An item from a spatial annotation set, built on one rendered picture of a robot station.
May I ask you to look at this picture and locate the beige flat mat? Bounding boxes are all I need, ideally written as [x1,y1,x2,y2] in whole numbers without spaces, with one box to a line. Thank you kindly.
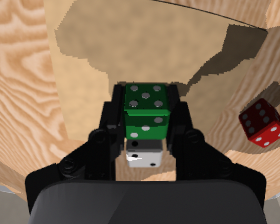
[43,0,269,141]

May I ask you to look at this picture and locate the green die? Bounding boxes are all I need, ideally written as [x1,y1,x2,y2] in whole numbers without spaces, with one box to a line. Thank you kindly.
[122,84,170,139]

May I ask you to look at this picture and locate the red die with white pips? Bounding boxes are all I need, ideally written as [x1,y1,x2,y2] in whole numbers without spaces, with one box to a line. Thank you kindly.
[238,98,280,148]

